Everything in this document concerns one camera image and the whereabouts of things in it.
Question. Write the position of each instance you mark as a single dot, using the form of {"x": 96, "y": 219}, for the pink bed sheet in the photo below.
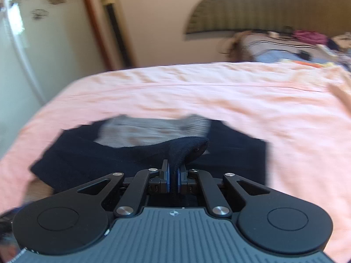
{"x": 219, "y": 101}

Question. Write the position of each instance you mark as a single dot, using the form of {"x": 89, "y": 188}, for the grey sweater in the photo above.
{"x": 82, "y": 156}

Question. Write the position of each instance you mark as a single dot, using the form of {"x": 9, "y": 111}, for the blue cloth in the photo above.
{"x": 271, "y": 56}

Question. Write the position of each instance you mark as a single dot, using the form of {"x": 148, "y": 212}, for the white glossy door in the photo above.
{"x": 16, "y": 60}

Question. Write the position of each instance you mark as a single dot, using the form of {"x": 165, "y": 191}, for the pile of mixed clothes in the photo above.
{"x": 341, "y": 46}

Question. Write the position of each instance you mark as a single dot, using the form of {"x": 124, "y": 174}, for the green padded headboard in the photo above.
{"x": 246, "y": 11}

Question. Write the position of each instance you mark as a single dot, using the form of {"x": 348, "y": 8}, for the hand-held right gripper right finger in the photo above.
{"x": 181, "y": 182}

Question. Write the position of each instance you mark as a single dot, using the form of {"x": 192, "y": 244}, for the wooden door frame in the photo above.
{"x": 93, "y": 24}

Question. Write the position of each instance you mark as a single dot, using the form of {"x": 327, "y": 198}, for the black charger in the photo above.
{"x": 304, "y": 54}

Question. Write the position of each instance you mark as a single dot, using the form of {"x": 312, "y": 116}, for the magenta cloth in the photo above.
{"x": 309, "y": 36}

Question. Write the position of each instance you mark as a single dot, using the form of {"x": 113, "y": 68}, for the striped pillow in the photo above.
{"x": 274, "y": 45}

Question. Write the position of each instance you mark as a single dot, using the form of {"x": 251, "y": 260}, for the gold black tower air conditioner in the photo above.
{"x": 115, "y": 27}

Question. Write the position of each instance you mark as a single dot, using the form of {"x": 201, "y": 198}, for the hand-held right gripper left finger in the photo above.
{"x": 166, "y": 182}

